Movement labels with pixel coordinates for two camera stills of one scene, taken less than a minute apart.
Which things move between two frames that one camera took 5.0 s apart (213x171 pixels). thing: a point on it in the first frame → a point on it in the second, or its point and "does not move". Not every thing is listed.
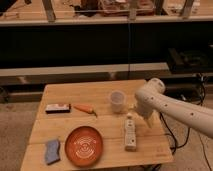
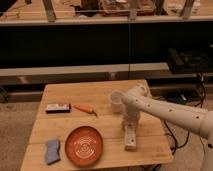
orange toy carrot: [86, 108] does not move
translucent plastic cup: [117, 101] does not move
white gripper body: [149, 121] → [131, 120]
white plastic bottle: [130, 134] does not move
